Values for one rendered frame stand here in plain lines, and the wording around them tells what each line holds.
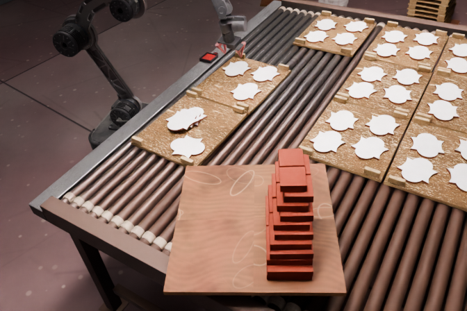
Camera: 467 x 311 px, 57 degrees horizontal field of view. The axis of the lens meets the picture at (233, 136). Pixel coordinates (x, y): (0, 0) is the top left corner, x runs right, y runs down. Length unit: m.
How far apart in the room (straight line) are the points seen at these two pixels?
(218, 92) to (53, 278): 1.44
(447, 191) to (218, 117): 0.97
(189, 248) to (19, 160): 2.47
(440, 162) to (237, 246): 0.89
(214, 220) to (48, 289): 1.53
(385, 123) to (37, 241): 2.15
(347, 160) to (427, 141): 0.34
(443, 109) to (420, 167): 0.41
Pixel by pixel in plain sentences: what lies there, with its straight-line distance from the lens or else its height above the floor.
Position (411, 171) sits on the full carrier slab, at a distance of 1.74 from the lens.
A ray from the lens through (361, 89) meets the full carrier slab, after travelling 2.13.
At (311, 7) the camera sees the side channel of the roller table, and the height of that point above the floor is 0.94.
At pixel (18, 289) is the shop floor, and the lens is 2.83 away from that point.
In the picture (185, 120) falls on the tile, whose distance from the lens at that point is 1.92.
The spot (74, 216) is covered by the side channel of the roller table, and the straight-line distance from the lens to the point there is 1.67.
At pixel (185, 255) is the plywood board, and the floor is 1.04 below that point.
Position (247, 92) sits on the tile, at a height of 0.95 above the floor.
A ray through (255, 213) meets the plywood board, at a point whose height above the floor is 1.04.
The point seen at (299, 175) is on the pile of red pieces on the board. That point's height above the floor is 1.32.
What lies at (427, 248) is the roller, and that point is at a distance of 1.56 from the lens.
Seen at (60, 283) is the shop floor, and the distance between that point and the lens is 2.74.
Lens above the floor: 2.12
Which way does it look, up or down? 40 degrees down
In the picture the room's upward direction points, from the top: 5 degrees counter-clockwise
